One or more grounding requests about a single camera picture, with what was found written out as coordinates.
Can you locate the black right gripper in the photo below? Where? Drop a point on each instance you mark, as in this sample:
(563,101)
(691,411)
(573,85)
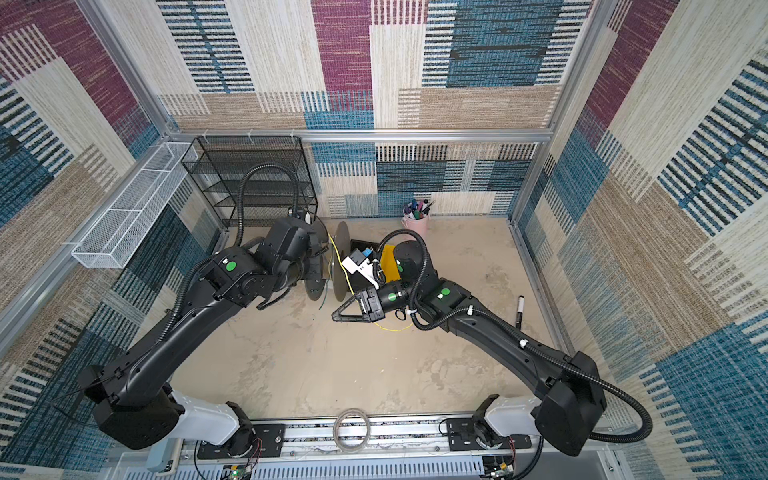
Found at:
(367,305)

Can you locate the pink metal pen bucket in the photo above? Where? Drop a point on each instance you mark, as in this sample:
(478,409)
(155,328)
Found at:
(416,224)

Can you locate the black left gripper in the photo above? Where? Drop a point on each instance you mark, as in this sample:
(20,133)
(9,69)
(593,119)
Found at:
(315,258)

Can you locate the black plastic bin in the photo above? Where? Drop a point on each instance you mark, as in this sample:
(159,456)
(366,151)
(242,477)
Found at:
(365,247)

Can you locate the yellow plastic bin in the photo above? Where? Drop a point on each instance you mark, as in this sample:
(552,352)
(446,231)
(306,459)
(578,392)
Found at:
(389,264)

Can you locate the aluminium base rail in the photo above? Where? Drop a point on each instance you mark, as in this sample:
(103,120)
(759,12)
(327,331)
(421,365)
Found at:
(436,446)

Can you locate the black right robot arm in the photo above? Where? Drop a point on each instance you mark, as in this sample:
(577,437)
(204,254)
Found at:
(570,391)

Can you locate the black wire mesh shelf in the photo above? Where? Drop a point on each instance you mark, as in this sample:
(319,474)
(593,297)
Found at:
(261,176)

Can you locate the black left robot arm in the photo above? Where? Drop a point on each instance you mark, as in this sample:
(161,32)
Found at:
(133,400)

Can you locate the white wire mesh basket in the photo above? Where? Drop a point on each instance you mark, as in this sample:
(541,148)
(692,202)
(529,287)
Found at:
(117,234)

